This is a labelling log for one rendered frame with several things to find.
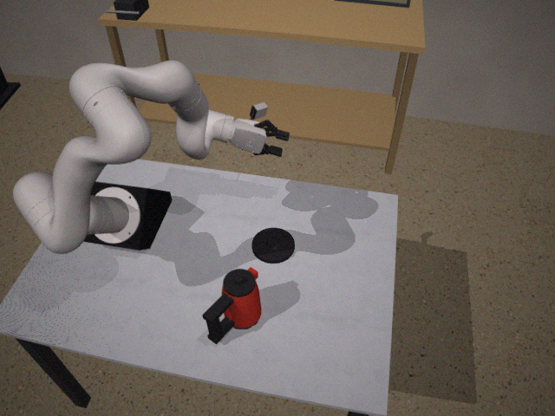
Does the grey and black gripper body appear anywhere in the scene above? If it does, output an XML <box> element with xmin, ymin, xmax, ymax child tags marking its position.
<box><xmin>230</xmin><ymin>119</ymin><xmax>267</xmax><ymax>154</ymax></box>

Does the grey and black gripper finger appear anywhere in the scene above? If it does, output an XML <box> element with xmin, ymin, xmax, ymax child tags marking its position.
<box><xmin>254</xmin><ymin>143</ymin><xmax>283</xmax><ymax>157</ymax></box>
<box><xmin>254</xmin><ymin>120</ymin><xmax>290</xmax><ymax>141</ymax></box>

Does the black round disk with center stud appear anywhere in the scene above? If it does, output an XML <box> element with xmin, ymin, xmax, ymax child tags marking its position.
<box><xmin>251</xmin><ymin>228</ymin><xmax>295</xmax><ymax>263</ymax></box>

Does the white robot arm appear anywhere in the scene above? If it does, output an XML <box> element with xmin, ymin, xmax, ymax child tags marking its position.
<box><xmin>13</xmin><ymin>61</ymin><xmax>235</xmax><ymax>254</ymax></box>

